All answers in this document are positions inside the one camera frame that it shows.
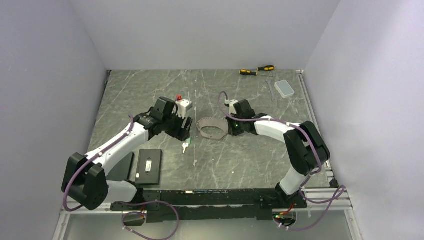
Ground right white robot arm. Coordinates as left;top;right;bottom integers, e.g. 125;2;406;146
224;99;331;208

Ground yellow black screwdriver lower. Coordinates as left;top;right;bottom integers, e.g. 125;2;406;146
239;69;273;77

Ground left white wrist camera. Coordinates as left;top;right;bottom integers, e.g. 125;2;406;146
175;95;193;118

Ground clear plastic box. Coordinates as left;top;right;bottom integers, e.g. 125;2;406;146
274;80;295;99

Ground black flat box near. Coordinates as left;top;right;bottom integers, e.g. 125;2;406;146
135;149;163;186

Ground key with green tag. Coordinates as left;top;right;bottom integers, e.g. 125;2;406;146
182;137;192;154

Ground small silver wrench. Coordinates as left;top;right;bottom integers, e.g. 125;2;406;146
265;79;278;102

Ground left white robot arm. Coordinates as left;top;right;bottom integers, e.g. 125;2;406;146
61;95;193;212

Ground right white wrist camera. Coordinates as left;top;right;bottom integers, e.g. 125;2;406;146
224;99;238;108

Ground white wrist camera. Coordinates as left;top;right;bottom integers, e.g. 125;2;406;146
175;95;193;118
224;99;238;108

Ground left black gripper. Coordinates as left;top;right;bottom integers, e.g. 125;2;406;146
162;109;193;142

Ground aluminium frame rail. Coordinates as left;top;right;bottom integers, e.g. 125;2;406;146
295;70;352;209

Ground orange black screwdriver upper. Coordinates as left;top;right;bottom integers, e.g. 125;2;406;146
254;65;275;72

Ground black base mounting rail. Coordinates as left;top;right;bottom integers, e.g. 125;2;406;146
110;188;307;223

